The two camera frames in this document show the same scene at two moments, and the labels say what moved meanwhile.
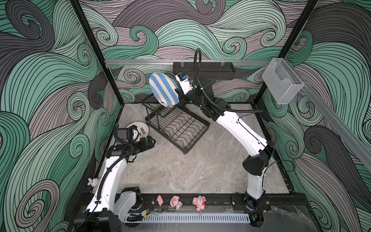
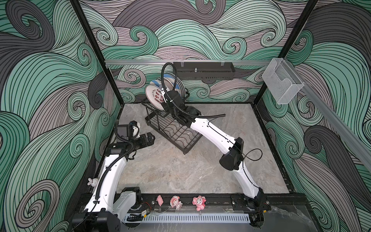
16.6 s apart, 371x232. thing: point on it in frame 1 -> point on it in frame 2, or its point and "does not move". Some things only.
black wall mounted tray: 208,70 does not move
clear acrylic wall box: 282,81 does not move
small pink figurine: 160,200 does not move
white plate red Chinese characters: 143,129 -> 155,95
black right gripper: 186,99 -> 167,104
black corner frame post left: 80,13 does not move
